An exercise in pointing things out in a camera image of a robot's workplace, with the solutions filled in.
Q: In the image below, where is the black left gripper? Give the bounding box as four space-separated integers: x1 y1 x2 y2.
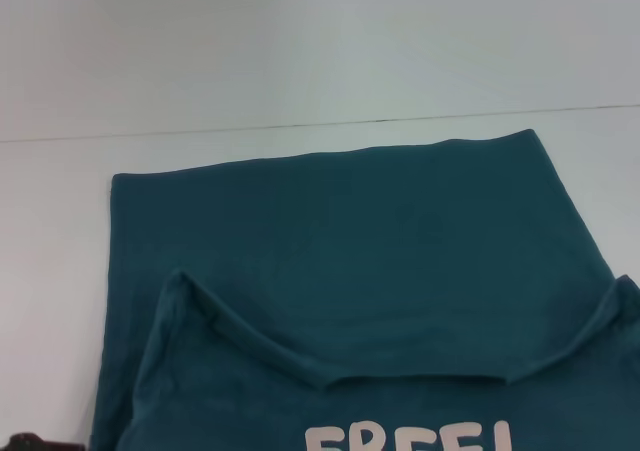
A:
0 432 85 451

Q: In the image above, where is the teal blue shirt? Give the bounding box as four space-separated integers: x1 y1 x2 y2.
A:
88 128 640 451

